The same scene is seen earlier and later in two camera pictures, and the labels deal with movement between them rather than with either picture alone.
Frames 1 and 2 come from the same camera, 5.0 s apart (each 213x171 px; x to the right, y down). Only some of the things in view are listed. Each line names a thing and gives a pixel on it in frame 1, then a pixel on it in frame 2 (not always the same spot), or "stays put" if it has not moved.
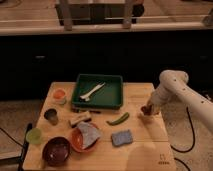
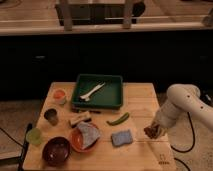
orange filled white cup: x=59 y=96 stays put
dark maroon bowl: x=56 y=151 stays put
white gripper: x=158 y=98 -> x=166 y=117
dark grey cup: x=52 y=116 stays put
